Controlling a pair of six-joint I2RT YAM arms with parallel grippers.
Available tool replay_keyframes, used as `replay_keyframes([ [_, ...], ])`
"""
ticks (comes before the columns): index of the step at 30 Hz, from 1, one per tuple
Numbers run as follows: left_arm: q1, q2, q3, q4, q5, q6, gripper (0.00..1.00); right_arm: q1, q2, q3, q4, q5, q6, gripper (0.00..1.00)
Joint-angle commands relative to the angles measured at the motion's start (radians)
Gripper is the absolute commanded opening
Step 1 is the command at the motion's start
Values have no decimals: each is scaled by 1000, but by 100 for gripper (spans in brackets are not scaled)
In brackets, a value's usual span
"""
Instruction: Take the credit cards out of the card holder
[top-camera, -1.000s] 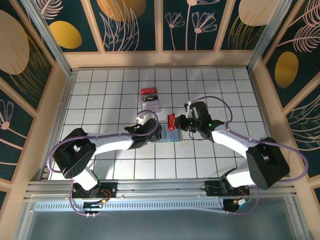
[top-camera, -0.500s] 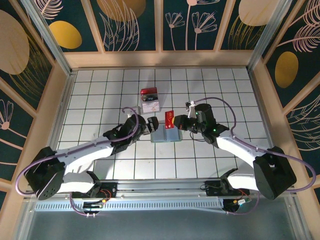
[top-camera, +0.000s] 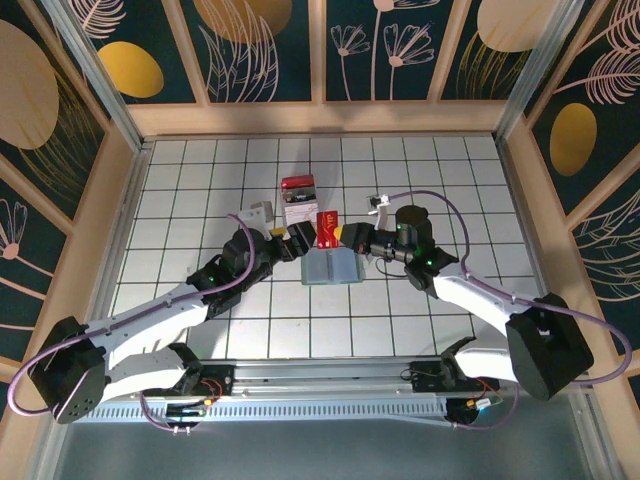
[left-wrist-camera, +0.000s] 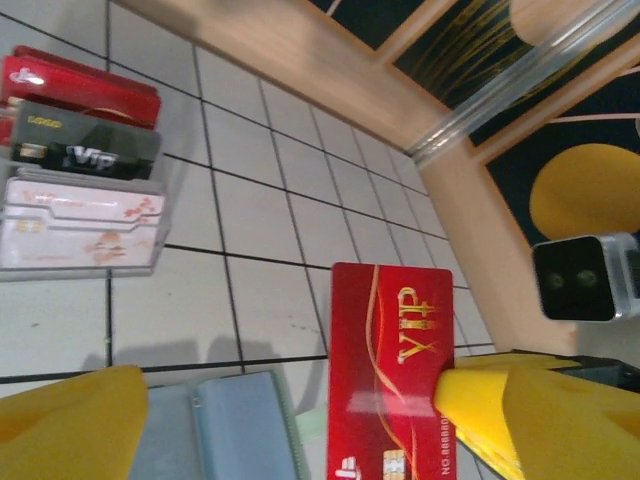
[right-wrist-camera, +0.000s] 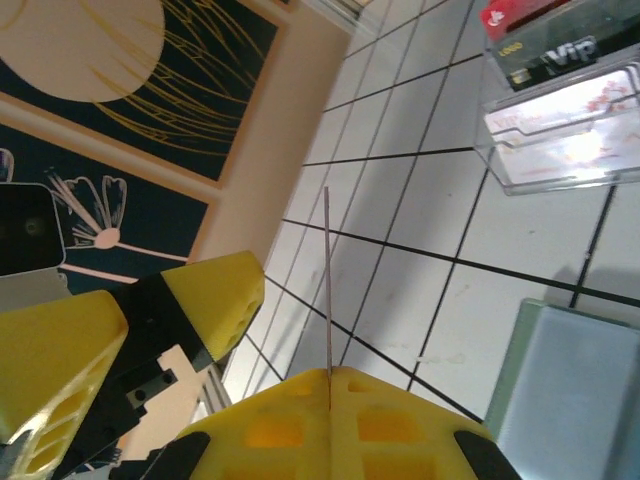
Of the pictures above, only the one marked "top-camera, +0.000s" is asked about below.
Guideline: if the red VIP card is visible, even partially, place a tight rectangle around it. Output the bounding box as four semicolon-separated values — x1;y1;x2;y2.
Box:
315;210;342;250

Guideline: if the white card red drawing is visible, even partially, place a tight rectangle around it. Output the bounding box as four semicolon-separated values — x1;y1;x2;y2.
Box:
282;200;320;226

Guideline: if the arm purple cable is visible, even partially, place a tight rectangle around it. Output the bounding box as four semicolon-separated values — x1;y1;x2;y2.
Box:
8;213;259;435
384;190;632;431

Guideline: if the aluminium table side rail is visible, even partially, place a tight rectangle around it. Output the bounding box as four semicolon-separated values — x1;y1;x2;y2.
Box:
82;142;154;364
494;137;571;354

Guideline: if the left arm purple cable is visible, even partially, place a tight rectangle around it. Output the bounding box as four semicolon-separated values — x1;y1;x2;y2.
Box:
8;213;259;435

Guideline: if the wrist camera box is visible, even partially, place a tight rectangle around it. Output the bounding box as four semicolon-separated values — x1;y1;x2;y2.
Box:
237;199;276;234
367;193;392;229

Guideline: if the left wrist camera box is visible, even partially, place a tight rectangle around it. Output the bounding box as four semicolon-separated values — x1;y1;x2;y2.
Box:
237;199;276;234

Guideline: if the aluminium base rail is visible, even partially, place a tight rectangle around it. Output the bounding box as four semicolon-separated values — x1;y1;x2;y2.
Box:
48;357;592;401

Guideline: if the red power wire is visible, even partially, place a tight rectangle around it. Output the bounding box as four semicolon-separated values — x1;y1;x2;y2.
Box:
198;377;225;407
468;378;504;412

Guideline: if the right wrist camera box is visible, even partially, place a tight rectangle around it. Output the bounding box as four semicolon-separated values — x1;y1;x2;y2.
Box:
367;193;392;229

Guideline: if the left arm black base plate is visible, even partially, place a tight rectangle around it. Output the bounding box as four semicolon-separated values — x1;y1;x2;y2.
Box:
143;364;236;399

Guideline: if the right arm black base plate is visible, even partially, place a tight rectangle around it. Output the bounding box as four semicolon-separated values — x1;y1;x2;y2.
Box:
409;360;501;396

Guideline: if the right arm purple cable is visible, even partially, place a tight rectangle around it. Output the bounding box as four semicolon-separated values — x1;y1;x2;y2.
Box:
384;190;632;431

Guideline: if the green card holder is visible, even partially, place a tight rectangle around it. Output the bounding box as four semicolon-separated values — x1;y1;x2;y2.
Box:
300;248;366;286

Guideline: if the perforated metal cable tray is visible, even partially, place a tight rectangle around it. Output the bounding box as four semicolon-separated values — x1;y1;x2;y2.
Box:
68;401;451;425

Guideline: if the aluminium corner post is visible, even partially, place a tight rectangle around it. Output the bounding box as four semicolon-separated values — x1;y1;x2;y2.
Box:
42;0;151;151
494;0;586;146

